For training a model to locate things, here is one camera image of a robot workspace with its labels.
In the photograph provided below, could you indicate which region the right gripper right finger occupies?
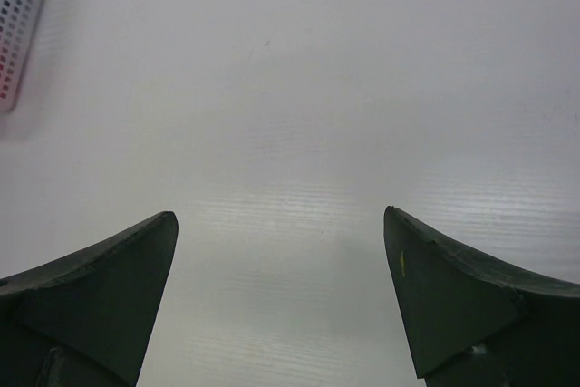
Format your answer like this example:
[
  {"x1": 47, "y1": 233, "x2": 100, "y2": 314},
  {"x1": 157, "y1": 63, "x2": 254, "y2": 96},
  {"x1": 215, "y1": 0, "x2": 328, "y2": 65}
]
[{"x1": 383, "y1": 206, "x2": 579, "y2": 386}]

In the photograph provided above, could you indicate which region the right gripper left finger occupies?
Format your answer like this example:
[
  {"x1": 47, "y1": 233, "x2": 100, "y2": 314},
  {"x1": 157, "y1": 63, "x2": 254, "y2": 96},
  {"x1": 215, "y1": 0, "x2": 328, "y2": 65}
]
[{"x1": 1, "y1": 211, "x2": 179, "y2": 386}]

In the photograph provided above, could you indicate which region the white source basket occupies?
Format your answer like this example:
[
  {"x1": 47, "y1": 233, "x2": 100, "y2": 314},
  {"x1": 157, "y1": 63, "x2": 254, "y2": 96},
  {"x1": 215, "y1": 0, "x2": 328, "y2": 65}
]
[{"x1": 0, "y1": 0, "x2": 44, "y2": 112}]

